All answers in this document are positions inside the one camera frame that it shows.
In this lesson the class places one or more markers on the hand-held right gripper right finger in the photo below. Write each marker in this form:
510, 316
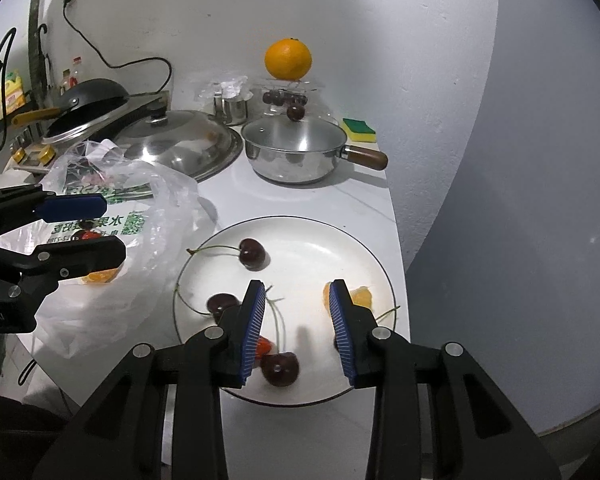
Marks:
341, 330

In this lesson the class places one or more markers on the white round plate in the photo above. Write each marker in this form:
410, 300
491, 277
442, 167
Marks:
300, 260

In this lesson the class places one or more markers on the whole orange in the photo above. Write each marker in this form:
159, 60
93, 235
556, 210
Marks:
288, 59

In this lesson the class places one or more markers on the crumpled clear plastic wrap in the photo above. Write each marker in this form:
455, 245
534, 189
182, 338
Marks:
230, 85

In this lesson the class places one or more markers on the red strawberry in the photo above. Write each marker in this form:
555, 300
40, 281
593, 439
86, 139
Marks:
87, 235
263, 346

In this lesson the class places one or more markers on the dark vertical pipe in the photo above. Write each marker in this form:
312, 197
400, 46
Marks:
36, 20

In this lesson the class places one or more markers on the clear bottle red label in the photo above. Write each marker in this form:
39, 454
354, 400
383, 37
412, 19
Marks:
77, 72

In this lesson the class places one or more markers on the peeled tangerine piece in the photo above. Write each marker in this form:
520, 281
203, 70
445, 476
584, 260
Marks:
362, 296
100, 276

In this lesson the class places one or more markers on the pile of boxed cherries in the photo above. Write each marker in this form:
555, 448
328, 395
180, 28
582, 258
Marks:
282, 97

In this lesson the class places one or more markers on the dark red cherry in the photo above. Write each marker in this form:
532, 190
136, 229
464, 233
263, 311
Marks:
222, 305
252, 253
280, 368

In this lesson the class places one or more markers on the clear printed plastic bag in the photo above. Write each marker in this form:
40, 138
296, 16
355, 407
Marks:
170, 200

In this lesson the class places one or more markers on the grey blue fridge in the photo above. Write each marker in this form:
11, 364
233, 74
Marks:
530, 210

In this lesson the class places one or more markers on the glass saucepan lid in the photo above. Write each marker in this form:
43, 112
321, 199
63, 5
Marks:
290, 135

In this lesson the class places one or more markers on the green yellow sponge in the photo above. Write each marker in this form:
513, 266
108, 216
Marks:
359, 129

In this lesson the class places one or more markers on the large steel wok lid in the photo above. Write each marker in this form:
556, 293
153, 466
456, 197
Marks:
180, 145

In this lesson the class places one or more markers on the small steel cup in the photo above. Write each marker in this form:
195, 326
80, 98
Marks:
232, 110

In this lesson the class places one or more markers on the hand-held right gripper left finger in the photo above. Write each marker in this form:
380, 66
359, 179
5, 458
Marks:
254, 330

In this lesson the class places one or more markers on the yellow dish soap bottle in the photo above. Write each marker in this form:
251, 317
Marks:
14, 95

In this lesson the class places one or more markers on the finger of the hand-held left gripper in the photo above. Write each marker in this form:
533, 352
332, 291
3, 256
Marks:
75, 206
85, 255

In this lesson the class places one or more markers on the clear plastic container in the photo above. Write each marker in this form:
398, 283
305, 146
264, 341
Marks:
320, 91

